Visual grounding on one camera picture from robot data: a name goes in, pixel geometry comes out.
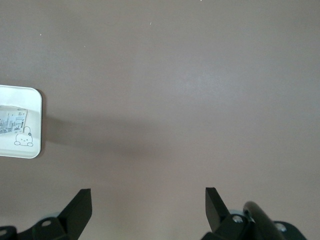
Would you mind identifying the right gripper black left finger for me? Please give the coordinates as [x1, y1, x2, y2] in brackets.
[0, 188, 93, 240]

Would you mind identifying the white tray with rabbit print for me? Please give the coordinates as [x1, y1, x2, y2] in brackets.
[0, 84, 43, 159]

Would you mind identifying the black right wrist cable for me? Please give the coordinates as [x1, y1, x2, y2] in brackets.
[242, 200, 286, 240]

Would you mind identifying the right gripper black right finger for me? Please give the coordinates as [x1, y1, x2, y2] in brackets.
[201, 187, 307, 240]

